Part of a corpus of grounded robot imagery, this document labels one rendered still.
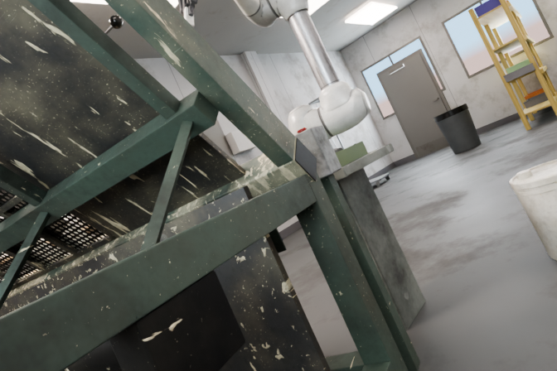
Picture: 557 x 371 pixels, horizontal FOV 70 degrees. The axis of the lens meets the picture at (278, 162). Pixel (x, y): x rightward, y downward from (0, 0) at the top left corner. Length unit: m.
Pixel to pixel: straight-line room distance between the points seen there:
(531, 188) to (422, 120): 7.62
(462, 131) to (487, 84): 2.14
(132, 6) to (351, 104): 1.09
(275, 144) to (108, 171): 0.52
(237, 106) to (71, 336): 0.69
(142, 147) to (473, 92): 8.45
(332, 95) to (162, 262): 1.29
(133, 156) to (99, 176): 0.16
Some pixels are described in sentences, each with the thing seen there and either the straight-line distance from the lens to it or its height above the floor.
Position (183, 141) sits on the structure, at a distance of 1.02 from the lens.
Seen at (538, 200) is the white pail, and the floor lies 0.28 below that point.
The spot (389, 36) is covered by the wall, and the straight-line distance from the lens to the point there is 9.73.
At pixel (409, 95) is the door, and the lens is 9.54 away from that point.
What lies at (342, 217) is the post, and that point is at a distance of 1.46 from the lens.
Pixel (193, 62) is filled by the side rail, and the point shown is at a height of 1.15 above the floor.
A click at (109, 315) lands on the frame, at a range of 0.64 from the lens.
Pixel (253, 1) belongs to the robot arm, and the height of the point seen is 1.60.
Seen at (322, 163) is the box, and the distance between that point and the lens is 1.41.
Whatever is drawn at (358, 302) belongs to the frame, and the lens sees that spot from 1.31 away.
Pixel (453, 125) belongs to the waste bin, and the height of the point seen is 0.47.
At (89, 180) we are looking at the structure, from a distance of 1.38.
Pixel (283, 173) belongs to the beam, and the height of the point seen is 0.82.
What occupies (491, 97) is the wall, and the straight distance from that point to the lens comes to 9.20.
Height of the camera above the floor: 0.80
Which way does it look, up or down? 3 degrees up
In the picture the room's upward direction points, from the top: 25 degrees counter-clockwise
